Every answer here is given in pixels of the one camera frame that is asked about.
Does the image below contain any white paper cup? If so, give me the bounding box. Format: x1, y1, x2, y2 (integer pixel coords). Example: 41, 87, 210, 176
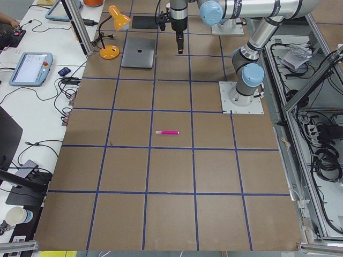
5, 207, 34, 225

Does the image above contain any black monitor stand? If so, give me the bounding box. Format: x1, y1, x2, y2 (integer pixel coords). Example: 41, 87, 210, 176
1, 109, 52, 207

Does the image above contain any aluminium frame post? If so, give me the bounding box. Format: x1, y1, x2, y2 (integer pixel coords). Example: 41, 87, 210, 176
61, 0, 93, 56

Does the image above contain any dark blue checkered pouch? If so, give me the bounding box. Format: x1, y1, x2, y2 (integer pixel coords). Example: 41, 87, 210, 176
58, 67, 71, 77

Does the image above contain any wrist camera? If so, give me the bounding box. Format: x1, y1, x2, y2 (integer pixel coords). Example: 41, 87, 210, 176
156, 11, 171, 31

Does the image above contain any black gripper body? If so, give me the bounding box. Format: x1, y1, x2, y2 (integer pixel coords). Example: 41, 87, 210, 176
171, 18, 187, 40

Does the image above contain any grey closed laptop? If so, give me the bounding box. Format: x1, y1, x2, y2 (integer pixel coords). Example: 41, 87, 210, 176
121, 37, 155, 69

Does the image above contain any pink highlighter pen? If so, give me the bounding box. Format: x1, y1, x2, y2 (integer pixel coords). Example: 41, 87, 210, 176
155, 130, 180, 135

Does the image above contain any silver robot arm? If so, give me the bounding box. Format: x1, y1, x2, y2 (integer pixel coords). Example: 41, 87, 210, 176
197, 1, 319, 107
169, 0, 197, 54

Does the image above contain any black lamp power cord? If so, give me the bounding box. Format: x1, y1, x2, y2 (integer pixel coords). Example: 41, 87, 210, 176
91, 32, 116, 50

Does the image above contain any orange cylindrical container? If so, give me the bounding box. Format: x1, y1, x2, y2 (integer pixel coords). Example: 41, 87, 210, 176
83, 0, 103, 7

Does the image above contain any black mousepad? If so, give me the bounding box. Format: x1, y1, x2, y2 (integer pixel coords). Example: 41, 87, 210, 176
132, 16, 158, 29

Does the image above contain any orange desk lamp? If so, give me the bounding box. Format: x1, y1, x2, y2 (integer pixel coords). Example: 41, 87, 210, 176
98, 5, 132, 61

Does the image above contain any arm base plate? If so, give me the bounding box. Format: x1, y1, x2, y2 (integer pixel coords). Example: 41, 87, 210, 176
219, 81, 264, 115
211, 18, 244, 36

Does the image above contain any blue teach pendant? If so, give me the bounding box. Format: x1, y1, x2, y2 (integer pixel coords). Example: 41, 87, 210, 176
9, 52, 53, 87
45, 0, 69, 22

